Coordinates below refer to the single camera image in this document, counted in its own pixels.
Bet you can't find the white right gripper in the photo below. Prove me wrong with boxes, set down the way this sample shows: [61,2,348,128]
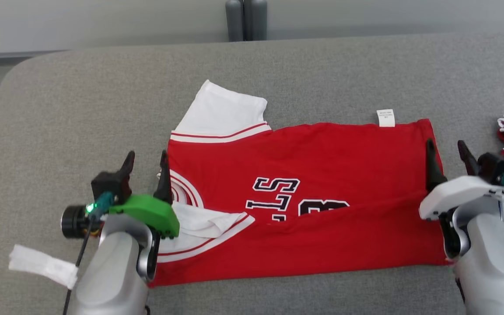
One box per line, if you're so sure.
[418,138,504,221]

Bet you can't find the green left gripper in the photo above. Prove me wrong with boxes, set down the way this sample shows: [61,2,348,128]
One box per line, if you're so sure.
[108,150,181,240]

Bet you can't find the red jersey with white sleeves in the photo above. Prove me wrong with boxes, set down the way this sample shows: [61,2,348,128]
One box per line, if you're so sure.
[149,80,452,288]

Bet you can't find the white tape tag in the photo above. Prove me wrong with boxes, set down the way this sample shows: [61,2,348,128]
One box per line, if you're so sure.
[8,244,79,290]

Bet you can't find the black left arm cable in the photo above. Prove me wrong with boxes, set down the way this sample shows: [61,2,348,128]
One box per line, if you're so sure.
[62,217,96,315]

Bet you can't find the grey partition post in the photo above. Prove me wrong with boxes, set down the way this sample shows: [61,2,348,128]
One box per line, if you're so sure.
[243,0,268,42]
[225,0,245,42]

